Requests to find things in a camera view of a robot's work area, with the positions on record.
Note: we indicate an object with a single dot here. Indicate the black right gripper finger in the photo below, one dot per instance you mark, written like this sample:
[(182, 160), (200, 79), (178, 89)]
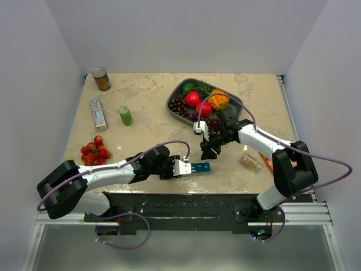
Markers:
[(216, 152), (206, 151)]

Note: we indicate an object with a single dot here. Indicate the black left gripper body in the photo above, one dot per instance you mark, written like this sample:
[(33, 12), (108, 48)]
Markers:
[(165, 170)]

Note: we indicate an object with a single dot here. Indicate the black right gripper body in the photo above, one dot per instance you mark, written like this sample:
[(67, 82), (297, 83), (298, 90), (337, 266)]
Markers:
[(217, 139)]

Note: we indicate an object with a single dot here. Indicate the teal weekly pill organizer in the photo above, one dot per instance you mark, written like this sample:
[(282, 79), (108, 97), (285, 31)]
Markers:
[(200, 167)]

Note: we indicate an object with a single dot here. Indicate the clear pill bottle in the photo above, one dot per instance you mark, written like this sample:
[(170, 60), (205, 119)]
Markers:
[(250, 162)]

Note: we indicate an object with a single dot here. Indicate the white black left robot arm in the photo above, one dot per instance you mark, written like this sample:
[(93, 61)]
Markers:
[(67, 185)]

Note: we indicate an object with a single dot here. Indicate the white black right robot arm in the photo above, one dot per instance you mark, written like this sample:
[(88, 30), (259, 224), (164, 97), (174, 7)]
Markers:
[(293, 168)]

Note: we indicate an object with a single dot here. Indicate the red pomegranate right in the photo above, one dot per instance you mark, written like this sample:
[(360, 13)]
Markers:
[(204, 111)]

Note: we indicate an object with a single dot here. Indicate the red pomegranate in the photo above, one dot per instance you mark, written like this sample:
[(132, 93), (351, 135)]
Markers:
[(204, 111), (192, 99)]

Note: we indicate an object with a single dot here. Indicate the orange pineapple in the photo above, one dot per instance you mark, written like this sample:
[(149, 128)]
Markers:
[(218, 101)]

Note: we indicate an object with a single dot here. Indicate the grey plastic fruit tray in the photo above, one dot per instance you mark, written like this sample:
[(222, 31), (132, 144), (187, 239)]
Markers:
[(234, 104)]

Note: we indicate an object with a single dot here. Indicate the red pomegranate left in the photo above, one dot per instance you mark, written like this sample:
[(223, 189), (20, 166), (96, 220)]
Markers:
[(192, 99)]

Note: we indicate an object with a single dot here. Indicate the dark red grape bunch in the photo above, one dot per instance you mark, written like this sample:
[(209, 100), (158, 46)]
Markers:
[(179, 110)]

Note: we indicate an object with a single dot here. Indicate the orange cardboard box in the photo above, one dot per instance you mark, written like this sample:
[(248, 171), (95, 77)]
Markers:
[(267, 162)]

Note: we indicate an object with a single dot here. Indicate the green lime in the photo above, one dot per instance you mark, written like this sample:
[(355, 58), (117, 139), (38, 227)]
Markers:
[(187, 88)]

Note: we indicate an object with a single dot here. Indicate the green cylindrical bottle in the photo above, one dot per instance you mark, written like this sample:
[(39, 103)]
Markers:
[(125, 115)]

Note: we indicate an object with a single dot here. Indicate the red cherry cluster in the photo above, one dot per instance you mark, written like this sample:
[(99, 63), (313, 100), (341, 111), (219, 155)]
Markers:
[(95, 152)]

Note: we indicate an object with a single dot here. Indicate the silver toothpaste box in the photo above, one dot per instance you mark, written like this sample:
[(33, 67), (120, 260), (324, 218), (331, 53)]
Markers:
[(98, 114)]

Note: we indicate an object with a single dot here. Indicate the tin food can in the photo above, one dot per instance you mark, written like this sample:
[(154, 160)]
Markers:
[(101, 78)]

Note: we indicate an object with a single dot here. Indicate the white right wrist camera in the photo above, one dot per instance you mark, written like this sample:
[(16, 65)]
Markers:
[(201, 128)]

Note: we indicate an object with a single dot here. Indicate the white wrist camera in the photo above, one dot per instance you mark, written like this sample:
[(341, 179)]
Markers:
[(181, 167), (201, 128)]

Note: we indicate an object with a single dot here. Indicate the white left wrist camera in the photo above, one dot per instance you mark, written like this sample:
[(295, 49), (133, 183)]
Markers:
[(181, 167)]

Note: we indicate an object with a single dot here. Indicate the black table front rail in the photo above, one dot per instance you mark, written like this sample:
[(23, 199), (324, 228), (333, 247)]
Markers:
[(182, 212)]

